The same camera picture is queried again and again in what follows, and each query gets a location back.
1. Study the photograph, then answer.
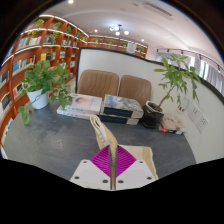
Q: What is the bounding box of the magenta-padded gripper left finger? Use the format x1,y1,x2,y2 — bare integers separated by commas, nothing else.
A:
69,144,112,191

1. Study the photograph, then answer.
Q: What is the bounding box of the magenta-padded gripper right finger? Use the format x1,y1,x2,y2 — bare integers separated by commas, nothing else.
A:
115,144,158,191

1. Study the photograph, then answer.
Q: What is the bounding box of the cream and yellow striped towel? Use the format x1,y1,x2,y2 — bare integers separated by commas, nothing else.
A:
89,114,159,191

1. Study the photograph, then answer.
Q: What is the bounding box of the dark blue flat book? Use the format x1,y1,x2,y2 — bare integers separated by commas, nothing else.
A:
98,113,141,126

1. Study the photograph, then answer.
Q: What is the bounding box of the tall plant in black pot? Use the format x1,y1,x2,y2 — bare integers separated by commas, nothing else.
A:
140,53,202,130

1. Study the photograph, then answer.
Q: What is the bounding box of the white flat book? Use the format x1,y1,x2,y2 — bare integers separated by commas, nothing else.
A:
56,105,101,121

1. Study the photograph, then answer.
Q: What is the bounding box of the tan cover book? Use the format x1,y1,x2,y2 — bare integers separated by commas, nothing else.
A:
161,113,186,132

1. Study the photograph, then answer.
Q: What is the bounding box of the thick dark blue book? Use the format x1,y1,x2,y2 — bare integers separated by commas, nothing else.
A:
100,94,145,120

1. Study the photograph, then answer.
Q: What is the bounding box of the white cover book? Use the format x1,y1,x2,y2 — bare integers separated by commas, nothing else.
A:
64,93,104,116

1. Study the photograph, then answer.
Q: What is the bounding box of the clear acrylic sign holder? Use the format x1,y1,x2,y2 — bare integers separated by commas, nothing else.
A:
176,96,191,118

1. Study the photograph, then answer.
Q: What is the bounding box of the tan padded chair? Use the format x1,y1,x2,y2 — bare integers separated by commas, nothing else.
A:
76,69,120,101
118,74,153,108

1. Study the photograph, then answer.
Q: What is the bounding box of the leafy plant in white pot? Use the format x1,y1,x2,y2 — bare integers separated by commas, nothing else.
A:
17,59,74,126

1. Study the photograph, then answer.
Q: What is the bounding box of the white curtain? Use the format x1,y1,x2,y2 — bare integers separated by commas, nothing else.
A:
190,54,224,96

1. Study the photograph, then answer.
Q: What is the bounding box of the white paper notice on shelf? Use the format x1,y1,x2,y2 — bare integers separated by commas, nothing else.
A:
126,42,138,55

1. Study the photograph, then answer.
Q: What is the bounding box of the orange wooden bookshelf unit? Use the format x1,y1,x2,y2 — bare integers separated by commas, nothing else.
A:
0,14,149,158

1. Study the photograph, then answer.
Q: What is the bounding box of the multi-bulb ceiling lamp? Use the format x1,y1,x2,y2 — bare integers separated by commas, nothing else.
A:
108,24,131,37

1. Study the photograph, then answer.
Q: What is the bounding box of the white wall socket plate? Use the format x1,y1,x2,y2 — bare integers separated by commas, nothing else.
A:
187,104,202,122
195,113,210,134

